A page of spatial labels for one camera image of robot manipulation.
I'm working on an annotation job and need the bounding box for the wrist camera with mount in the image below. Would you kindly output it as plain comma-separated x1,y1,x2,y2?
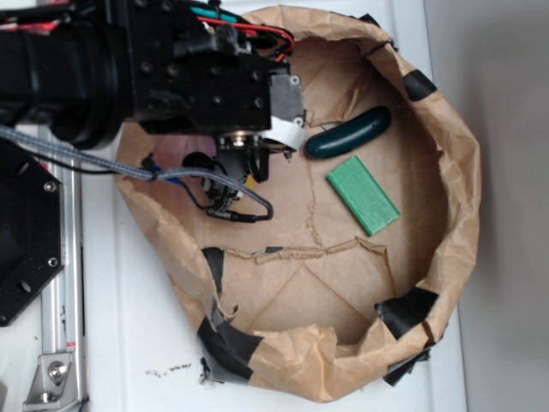
182,142,274,223

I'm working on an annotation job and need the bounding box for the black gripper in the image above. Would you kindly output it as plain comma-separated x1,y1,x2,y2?
124,1,306,148

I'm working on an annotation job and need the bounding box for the aluminium extrusion rail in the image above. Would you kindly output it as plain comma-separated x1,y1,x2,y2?
38,149,89,411

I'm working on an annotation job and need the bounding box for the silver corner bracket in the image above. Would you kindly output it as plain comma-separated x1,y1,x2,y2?
22,353,78,411

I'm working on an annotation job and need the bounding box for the green rectangular block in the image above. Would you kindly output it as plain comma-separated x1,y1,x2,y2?
327,155,401,236

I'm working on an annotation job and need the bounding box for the brown paper bag tray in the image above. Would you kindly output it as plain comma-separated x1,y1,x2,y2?
117,6,481,402

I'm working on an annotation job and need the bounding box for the dark green toy cucumber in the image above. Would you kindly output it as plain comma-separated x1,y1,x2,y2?
304,106,392,160

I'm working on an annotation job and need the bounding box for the grey braided cable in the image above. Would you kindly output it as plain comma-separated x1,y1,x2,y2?
0,124,275,222

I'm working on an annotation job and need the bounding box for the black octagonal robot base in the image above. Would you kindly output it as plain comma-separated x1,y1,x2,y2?
1,141,63,327

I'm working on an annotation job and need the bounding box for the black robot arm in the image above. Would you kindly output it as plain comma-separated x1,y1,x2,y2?
1,1,306,150

